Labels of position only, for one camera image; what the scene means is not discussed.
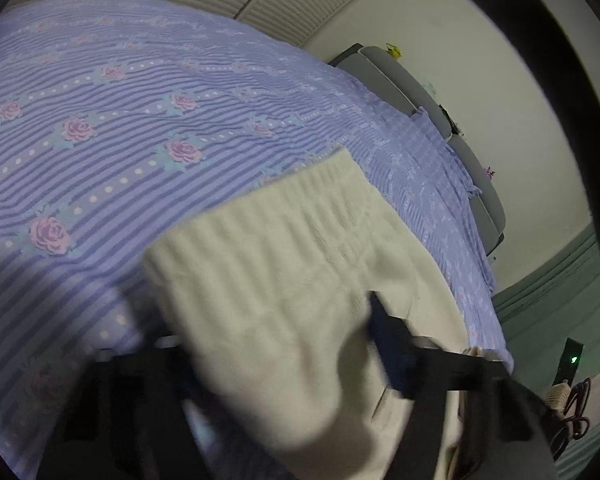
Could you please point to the black device with green light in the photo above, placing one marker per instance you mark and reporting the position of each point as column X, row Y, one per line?
column 570, row 360

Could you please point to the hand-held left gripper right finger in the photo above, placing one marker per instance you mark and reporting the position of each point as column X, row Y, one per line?
column 390, row 350

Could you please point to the purple floral striped bedspread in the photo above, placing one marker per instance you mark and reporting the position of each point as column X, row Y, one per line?
column 130, row 110

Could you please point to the small purple toy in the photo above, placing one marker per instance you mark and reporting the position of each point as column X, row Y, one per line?
column 490, row 172

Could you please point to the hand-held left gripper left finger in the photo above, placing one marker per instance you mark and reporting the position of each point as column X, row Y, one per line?
column 145, row 385

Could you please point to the small yellow toy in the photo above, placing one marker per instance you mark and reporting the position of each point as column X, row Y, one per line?
column 394, row 51

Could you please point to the green curtain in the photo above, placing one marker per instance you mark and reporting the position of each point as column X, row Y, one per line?
column 545, row 305

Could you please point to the grey padded headboard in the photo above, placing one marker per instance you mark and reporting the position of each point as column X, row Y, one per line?
column 395, row 80

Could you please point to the cream knit pants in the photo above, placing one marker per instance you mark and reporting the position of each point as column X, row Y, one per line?
column 280, row 285

